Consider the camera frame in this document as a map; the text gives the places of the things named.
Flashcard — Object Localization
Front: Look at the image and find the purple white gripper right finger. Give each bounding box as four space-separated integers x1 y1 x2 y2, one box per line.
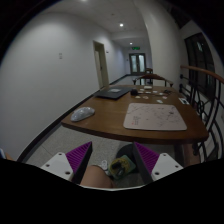
133 142 182 184

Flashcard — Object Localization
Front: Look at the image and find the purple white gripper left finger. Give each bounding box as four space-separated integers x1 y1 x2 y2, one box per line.
42 142 92 184

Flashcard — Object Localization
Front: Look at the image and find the pink patterned mouse pad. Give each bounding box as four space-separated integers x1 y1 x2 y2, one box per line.
123 103 187 131

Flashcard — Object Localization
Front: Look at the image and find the grey computer mouse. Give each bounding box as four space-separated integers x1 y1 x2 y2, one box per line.
71 107 95 122

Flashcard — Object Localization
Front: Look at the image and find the person's bare knee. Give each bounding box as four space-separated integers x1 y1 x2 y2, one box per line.
81 165 114 188

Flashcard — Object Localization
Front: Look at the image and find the green shoe with buckle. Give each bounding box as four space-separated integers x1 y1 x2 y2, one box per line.
109 155 136 179

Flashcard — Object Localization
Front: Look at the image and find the white card on table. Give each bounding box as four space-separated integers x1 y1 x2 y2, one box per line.
179 98 189 105

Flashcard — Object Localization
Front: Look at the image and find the small black round object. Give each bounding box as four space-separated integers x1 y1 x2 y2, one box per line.
130 89 138 96

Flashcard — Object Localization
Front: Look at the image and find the dark closed laptop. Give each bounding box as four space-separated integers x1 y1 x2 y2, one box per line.
95 87 131 99

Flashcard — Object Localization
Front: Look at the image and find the wooden chair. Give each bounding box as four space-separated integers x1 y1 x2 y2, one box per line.
133 73 174 87

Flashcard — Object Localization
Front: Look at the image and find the black metal stair railing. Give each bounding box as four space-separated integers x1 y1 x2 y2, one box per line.
179 65 224 162

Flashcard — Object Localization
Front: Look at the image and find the beige side door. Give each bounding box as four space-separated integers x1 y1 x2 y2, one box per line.
93 41 109 89

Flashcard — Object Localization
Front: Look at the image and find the glass double door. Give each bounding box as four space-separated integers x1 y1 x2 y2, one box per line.
129 53 146 75

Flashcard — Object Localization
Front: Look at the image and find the green exit sign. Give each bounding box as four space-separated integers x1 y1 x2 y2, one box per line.
132 46 140 50

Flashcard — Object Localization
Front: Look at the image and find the dark window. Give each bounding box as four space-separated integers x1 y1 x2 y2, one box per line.
185 33 216 98

